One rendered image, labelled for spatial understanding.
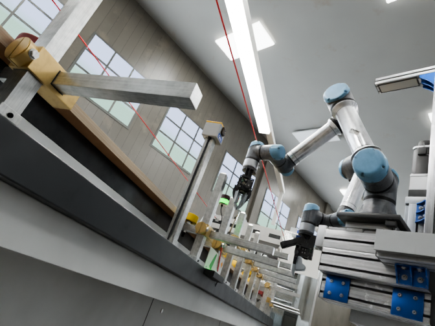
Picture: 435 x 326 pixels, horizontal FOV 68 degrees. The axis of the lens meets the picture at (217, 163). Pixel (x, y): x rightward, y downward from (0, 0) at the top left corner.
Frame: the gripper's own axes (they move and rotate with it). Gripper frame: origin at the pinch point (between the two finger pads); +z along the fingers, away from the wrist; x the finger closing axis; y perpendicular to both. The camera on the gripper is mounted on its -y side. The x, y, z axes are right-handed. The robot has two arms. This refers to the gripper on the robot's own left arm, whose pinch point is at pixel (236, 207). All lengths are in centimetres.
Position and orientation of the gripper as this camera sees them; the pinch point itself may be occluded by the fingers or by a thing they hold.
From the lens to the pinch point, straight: 155.7
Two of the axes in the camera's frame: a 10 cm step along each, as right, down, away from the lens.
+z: -3.3, 8.6, -4.0
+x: 9.4, 3.3, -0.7
